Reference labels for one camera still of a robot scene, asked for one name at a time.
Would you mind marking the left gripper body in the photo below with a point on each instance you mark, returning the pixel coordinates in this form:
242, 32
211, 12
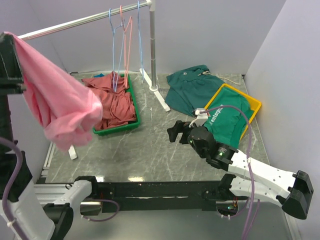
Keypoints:
8, 82

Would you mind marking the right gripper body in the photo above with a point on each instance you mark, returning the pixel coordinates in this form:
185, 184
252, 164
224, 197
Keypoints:
181, 127

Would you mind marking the pink t shirt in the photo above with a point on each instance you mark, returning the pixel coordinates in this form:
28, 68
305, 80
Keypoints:
66, 109

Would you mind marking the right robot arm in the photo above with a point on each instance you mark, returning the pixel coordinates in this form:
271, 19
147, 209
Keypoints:
290, 191

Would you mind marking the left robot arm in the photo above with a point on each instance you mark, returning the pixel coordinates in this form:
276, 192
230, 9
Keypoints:
20, 208

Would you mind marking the green enterprise t shirt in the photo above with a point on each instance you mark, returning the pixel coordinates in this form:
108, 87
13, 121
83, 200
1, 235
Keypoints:
230, 117

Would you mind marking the red t shirt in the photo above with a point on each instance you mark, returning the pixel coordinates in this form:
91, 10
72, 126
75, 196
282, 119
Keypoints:
118, 108

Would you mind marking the dark green garment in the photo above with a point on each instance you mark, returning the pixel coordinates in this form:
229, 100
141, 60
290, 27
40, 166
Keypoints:
190, 89

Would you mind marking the black base bar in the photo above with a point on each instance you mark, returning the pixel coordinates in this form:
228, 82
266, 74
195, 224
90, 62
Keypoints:
172, 195

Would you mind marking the yellow plastic tray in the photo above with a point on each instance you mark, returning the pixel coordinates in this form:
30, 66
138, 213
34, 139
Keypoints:
252, 102

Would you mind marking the green plastic tray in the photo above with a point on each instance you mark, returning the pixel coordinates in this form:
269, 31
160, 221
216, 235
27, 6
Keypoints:
131, 124

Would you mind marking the teal cloth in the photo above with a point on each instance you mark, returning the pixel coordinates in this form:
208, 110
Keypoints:
99, 75

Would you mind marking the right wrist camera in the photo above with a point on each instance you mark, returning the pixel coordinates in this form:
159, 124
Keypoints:
200, 117

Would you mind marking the pink wire hanger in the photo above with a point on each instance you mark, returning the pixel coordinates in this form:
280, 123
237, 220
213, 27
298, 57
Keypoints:
127, 39

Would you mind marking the aluminium rail frame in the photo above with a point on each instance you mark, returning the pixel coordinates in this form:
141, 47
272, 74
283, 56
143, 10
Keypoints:
47, 193

